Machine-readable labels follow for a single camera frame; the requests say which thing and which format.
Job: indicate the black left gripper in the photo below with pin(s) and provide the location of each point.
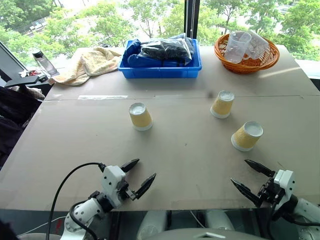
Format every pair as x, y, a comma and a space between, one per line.
124, 190

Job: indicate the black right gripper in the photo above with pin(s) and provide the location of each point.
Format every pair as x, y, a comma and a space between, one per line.
271, 193

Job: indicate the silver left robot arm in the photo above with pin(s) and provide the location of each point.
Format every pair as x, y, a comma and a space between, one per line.
83, 212

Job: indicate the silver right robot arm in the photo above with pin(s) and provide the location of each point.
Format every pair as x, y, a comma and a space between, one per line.
303, 215

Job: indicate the yellow ribbed paper cup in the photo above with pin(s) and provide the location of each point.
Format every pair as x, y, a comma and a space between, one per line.
221, 107
141, 120
243, 140

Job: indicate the silver left robot leg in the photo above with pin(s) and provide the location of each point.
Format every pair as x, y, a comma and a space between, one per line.
151, 223

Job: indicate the silver robot leg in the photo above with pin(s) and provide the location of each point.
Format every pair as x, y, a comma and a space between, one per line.
220, 220
151, 223

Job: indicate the silver right robot leg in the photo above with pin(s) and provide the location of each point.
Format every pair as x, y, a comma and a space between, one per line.
220, 220

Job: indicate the dark rounded robot torso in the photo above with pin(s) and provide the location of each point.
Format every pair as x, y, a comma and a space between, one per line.
207, 235

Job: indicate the blue plastic bin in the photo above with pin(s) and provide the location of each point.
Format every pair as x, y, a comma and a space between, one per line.
160, 71

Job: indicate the orange wicker basket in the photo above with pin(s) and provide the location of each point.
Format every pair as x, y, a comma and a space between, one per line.
246, 67

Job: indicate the pale yellow towel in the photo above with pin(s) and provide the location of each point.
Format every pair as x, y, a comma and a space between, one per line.
92, 63

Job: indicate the blue fabric bundle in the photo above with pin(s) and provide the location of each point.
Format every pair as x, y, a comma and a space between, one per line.
132, 53

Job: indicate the clear bag of dark items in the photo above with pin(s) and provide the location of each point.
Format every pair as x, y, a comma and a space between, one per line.
166, 51

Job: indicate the clear plastic measuring cup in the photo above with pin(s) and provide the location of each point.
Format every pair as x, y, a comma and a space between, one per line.
235, 50
258, 46

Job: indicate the black jacket on chair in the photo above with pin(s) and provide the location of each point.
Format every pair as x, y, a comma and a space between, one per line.
13, 112

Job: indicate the clear bottle with black lid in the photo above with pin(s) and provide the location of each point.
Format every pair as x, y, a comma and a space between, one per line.
47, 65

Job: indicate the black window pillar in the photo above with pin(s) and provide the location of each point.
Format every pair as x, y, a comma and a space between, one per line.
188, 17

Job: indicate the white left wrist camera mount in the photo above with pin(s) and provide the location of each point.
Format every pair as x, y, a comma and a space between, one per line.
111, 181

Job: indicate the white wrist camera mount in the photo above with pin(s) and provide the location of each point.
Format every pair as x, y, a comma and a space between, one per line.
111, 181
285, 181

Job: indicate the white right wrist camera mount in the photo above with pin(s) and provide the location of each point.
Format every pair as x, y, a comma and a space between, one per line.
285, 181

